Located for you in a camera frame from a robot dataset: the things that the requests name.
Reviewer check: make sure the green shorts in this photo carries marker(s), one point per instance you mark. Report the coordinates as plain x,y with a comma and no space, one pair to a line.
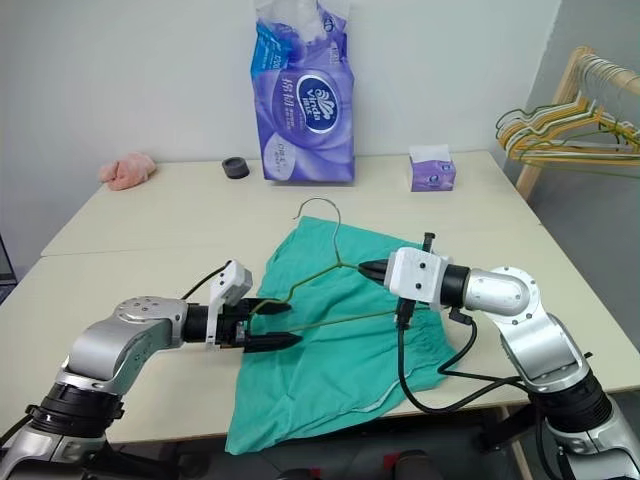
325,370

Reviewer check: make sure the black frame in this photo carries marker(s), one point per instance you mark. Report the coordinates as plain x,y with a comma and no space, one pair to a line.
5,260

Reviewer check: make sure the small purple tissue box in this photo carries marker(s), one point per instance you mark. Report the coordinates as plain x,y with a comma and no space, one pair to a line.
432,172

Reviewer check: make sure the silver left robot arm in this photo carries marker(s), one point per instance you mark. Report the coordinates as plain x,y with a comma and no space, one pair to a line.
125,335

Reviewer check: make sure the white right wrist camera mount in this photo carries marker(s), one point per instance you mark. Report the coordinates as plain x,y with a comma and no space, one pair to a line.
417,277

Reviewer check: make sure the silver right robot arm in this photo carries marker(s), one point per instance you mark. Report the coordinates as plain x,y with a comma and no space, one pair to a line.
530,330

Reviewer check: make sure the white table leg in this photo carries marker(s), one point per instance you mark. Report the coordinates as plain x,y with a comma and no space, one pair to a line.
517,460

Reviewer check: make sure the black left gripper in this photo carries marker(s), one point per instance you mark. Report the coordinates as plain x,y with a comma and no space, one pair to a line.
232,320

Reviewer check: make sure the purple tissue multipack bag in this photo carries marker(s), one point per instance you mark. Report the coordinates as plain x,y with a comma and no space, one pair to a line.
305,125

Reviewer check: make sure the dark rounded shape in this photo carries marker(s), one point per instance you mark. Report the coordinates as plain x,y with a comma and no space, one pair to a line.
410,466

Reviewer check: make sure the wooden clothes rack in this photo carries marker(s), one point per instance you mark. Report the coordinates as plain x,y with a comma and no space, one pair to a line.
561,104

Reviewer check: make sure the pink cloth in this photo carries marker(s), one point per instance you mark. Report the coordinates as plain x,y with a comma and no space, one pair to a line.
125,172

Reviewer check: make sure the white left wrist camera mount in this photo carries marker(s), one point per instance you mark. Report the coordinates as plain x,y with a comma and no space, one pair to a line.
235,280

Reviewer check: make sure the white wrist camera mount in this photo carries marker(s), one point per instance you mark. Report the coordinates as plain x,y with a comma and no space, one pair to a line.
417,277
235,280

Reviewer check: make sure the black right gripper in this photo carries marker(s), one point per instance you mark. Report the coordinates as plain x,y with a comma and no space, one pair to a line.
404,311

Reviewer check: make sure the black bracket under table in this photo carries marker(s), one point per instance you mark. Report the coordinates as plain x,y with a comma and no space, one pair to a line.
505,430

